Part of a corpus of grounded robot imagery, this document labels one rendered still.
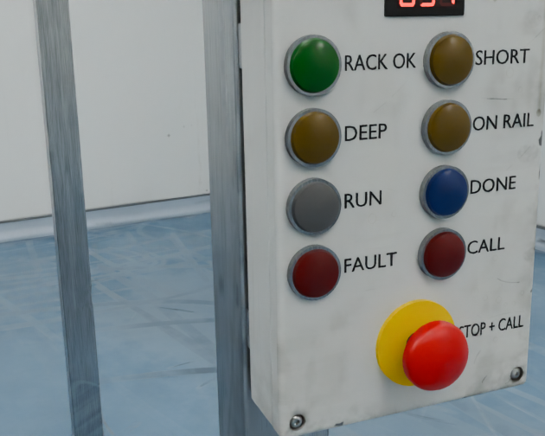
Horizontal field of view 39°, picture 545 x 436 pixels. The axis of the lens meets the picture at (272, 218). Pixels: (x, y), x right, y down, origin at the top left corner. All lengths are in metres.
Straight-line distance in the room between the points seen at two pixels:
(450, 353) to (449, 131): 0.12
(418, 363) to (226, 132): 0.17
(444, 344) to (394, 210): 0.08
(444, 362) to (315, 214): 0.11
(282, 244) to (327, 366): 0.08
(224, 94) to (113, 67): 3.87
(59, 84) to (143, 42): 2.86
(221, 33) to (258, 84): 0.06
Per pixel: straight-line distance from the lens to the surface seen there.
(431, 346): 0.43
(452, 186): 0.43
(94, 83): 4.29
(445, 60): 0.42
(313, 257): 0.40
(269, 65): 0.39
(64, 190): 1.55
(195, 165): 4.55
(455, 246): 0.44
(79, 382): 1.68
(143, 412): 2.30
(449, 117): 0.43
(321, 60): 0.39
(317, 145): 0.39
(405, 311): 0.44
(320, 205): 0.39
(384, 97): 0.41
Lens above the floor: 1.07
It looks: 14 degrees down
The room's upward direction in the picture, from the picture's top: 1 degrees counter-clockwise
